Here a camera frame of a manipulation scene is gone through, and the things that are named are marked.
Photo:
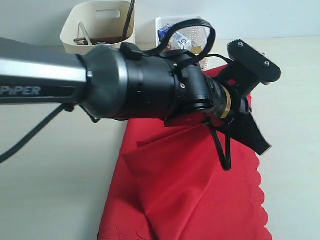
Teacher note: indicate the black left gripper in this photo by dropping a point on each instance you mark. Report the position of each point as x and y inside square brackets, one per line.
[214, 102]

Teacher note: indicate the red table cloth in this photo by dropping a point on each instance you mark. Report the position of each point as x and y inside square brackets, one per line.
[168, 184]

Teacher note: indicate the blue silver milk carton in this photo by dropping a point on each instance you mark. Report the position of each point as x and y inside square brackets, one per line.
[178, 41]

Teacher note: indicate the brown wooden plate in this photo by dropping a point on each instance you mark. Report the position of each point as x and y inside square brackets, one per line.
[107, 40]

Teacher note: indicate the brown chopstick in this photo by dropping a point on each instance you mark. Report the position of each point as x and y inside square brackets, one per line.
[127, 22]
[130, 17]

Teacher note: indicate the brown wooden spoon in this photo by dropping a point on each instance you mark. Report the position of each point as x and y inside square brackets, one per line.
[81, 41]

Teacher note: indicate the metal table knife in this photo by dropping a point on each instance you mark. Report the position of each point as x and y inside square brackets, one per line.
[86, 37]

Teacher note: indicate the yellow cheese wedge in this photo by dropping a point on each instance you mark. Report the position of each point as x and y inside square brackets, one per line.
[196, 50]

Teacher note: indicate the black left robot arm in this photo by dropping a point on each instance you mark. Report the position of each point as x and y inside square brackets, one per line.
[124, 83]

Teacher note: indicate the white perforated plastic basket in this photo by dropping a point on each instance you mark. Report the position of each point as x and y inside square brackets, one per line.
[197, 34]

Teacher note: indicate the cream plastic storage bin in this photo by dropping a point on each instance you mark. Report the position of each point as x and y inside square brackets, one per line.
[108, 18]

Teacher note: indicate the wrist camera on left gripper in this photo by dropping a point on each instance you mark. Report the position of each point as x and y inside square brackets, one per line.
[248, 69]

